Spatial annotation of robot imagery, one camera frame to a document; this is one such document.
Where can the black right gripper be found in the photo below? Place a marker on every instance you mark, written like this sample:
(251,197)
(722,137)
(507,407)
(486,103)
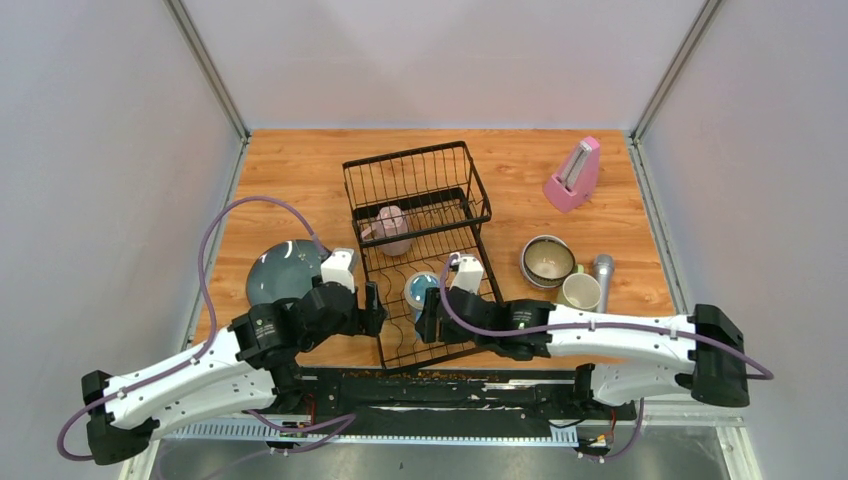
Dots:
(427,326)

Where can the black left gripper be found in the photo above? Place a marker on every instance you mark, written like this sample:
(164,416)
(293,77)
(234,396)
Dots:
(369,320)

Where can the blue butterfly mug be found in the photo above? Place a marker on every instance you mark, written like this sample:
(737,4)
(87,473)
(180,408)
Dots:
(415,291)

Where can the pink ceramic mug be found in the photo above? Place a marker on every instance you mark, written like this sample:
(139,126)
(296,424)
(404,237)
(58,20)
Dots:
(390,222)

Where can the light green mug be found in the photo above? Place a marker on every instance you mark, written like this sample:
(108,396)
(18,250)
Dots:
(579,290)

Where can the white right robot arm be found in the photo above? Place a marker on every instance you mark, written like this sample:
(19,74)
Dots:
(701,353)

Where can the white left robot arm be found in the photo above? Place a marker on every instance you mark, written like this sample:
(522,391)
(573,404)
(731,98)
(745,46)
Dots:
(248,365)

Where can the blue-grey ceramic plate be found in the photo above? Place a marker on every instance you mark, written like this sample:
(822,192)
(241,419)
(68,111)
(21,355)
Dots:
(286,270)

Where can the patterned ceramic bowl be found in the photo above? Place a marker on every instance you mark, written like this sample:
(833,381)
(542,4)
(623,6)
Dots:
(546,261)

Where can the silver microphone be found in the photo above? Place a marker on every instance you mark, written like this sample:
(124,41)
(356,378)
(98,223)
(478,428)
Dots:
(603,270)

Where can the pink metronome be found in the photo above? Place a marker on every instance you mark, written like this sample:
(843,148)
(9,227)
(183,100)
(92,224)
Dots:
(574,181)

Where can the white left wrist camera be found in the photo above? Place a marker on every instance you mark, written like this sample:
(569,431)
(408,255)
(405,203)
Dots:
(338,268)

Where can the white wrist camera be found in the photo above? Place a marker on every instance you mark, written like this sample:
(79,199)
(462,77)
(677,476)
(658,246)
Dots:
(338,268)
(468,272)

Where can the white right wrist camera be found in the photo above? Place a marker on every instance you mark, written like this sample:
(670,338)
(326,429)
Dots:
(468,272)

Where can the black wire dish rack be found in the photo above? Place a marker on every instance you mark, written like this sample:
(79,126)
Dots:
(444,204)

